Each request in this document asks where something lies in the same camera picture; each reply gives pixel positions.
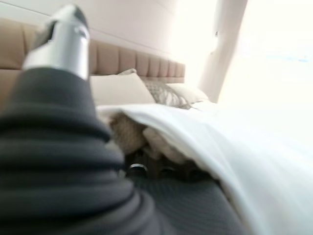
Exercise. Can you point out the sheer striped curtain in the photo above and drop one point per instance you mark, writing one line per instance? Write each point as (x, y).
(227, 61)

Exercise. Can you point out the textured throw with fringe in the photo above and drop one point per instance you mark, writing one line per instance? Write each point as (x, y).
(127, 132)

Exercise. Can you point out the fringed woven decorative pillow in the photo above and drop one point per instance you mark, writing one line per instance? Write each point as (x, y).
(161, 91)

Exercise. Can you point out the tufted upholstered headboard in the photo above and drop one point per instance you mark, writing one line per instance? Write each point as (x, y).
(117, 58)

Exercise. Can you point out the white duvet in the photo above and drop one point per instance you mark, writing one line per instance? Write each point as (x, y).
(232, 147)

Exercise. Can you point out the plain beige pillow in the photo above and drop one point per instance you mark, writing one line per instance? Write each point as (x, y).
(117, 90)
(190, 93)

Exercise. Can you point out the white fitted mattress sheet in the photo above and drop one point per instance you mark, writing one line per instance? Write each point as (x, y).
(207, 105)

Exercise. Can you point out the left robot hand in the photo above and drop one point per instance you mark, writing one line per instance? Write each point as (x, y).
(61, 171)

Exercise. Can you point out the large bright window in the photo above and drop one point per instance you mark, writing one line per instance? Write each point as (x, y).
(281, 49)

